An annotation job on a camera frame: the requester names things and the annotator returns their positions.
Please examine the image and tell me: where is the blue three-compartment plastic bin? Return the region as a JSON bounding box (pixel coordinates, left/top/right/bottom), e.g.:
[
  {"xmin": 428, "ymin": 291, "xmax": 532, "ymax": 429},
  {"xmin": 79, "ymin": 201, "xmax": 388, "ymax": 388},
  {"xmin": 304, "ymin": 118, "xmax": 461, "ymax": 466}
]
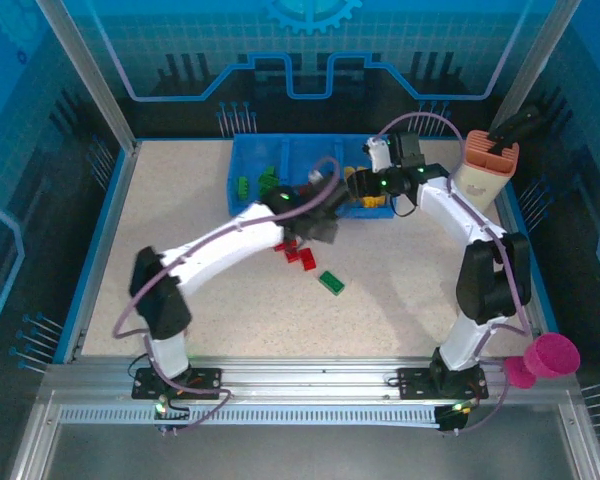
[{"xmin": 227, "ymin": 132, "xmax": 399, "ymax": 221}]

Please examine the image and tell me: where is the beige utensil holder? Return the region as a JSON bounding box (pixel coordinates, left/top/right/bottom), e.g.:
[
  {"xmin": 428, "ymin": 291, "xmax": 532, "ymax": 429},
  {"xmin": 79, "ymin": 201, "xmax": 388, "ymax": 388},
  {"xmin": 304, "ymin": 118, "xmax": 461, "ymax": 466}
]
[{"xmin": 442, "ymin": 129, "xmax": 521, "ymax": 219}]

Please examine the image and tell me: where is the black controller box with LED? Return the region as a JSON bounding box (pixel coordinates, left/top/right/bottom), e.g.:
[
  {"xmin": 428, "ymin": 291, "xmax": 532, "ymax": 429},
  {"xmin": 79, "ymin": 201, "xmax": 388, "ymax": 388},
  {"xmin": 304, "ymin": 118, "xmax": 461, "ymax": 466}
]
[
  {"xmin": 437, "ymin": 399, "xmax": 481, "ymax": 434},
  {"xmin": 152, "ymin": 394, "xmax": 191, "ymax": 436}
]

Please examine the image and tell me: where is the pink goblet cup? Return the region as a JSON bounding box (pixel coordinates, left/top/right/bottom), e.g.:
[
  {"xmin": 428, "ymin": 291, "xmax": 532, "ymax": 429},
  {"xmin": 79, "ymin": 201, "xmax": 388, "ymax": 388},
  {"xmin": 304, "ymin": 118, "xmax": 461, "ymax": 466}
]
[{"xmin": 502, "ymin": 333, "xmax": 581, "ymax": 391}]

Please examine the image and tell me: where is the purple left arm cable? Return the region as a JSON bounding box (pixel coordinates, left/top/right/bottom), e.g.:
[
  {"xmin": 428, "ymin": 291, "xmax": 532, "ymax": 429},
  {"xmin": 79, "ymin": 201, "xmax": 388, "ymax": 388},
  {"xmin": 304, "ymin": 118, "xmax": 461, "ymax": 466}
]
[{"xmin": 112, "ymin": 157, "xmax": 342, "ymax": 434}]

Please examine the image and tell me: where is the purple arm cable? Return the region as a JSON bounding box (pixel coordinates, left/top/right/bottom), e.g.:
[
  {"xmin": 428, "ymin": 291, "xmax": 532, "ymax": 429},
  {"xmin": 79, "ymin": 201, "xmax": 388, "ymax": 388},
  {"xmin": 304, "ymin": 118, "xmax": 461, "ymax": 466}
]
[
  {"xmin": 372, "ymin": 112, "xmax": 531, "ymax": 434},
  {"xmin": 112, "ymin": 157, "xmax": 342, "ymax": 434}
]

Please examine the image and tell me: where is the thin black cable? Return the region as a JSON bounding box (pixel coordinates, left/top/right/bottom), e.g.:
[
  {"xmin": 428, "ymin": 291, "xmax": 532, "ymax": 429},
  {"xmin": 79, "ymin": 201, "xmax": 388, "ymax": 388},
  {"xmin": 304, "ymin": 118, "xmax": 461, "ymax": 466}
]
[{"xmin": 393, "ymin": 192, "xmax": 421, "ymax": 219}]

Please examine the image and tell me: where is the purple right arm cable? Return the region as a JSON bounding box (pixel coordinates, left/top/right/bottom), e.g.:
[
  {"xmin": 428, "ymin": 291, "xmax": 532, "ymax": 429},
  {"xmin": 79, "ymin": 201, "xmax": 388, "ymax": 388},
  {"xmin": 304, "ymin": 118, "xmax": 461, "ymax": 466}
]
[{"xmin": 372, "ymin": 112, "xmax": 531, "ymax": 434}]

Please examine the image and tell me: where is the black tool handle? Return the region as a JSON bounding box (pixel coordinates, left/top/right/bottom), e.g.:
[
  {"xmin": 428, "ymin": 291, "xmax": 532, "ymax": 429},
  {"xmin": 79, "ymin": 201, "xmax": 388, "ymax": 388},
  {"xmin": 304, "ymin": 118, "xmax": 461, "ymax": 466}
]
[{"xmin": 487, "ymin": 104, "xmax": 551, "ymax": 151}]

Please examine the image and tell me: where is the aluminium frame rail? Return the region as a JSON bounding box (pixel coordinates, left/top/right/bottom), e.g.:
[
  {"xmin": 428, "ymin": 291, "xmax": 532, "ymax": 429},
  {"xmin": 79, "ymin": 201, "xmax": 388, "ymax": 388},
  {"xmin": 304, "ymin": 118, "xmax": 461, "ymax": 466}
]
[{"xmin": 9, "ymin": 355, "xmax": 600, "ymax": 480}]

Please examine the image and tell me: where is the aluminium corner post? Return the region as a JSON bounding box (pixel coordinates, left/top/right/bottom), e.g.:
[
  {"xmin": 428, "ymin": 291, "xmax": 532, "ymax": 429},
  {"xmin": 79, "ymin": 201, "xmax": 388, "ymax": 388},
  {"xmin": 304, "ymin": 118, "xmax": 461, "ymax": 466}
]
[
  {"xmin": 489, "ymin": 0, "xmax": 581, "ymax": 134},
  {"xmin": 34, "ymin": 0, "xmax": 142, "ymax": 157}
]

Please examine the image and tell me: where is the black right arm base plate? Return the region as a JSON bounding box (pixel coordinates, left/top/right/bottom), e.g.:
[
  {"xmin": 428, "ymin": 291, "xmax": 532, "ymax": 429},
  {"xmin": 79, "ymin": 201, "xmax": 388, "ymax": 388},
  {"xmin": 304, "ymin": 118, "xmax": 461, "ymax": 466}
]
[{"xmin": 397, "ymin": 367, "xmax": 490, "ymax": 401}]

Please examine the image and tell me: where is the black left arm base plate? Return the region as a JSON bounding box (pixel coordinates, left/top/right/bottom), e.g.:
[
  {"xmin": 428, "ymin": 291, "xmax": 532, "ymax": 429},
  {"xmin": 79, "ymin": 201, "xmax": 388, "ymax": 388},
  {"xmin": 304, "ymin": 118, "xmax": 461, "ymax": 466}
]
[{"xmin": 132, "ymin": 367, "xmax": 225, "ymax": 401}]

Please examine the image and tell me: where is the slotted grey cable duct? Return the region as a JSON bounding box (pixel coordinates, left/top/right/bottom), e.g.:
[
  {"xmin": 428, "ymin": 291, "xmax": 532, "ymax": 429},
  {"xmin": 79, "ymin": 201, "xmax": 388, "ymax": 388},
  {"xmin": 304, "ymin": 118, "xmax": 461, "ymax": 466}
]
[{"xmin": 57, "ymin": 403, "xmax": 444, "ymax": 430}]

